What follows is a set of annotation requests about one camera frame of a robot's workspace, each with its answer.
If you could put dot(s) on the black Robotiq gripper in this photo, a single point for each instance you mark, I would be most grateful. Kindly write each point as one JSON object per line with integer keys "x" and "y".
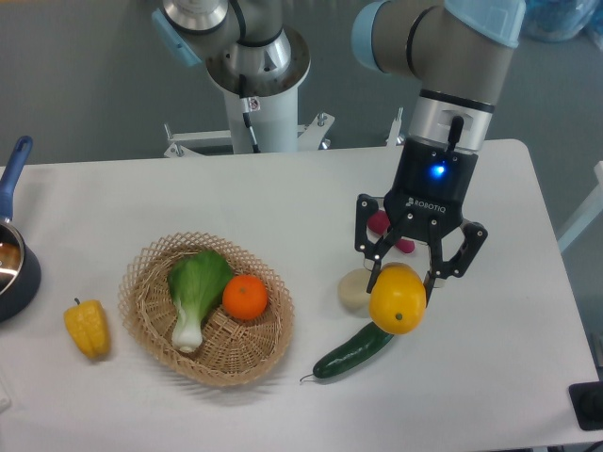
{"x": 425, "y": 203}

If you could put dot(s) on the yellow mango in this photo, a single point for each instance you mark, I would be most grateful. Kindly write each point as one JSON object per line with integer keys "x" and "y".
{"x": 398, "y": 299}

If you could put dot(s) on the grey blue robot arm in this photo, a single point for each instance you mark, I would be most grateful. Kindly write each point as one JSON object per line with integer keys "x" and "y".
{"x": 459, "y": 50}

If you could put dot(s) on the woven wicker basket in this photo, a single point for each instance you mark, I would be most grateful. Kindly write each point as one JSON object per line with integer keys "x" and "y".
{"x": 213, "y": 348}

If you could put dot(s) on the pink red toy food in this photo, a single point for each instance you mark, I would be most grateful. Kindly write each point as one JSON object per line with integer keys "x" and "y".
{"x": 379, "y": 223}

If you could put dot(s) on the cream round bun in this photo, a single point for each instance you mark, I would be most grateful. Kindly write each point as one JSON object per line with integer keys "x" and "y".
{"x": 352, "y": 289}

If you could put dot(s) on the green cucumber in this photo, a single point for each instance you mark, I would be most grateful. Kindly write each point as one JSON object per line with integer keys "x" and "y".
{"x": 362, "y": 346}

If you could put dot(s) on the orange fruit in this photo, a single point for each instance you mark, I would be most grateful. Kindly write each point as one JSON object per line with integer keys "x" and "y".
{"x": 245, "y": 297}

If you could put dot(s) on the black device at table edge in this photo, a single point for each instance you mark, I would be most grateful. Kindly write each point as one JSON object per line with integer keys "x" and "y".
{"x": 586, "y": 400}

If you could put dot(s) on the green bok choy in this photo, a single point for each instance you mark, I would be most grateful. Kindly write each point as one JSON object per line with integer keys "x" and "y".
{"x": 196, "y": 284}

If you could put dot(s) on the clear plastic bag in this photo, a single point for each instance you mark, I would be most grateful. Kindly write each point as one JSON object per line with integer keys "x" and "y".
{"x": 556, "y": 21}

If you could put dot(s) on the yellow bell pepper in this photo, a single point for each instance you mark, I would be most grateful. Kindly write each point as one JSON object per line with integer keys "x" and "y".
{"x": 87, "y": 325}

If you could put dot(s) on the white frame at right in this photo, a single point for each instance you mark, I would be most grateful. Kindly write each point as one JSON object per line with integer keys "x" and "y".
{"x": 584, "y": 215}

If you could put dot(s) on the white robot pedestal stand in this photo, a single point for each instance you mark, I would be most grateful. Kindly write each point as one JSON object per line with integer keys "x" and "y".
{"x": 260, "y": 91}

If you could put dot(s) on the blue saucepan with handle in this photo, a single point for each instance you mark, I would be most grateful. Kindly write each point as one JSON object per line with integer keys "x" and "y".
{"x": 20, "y": 267}

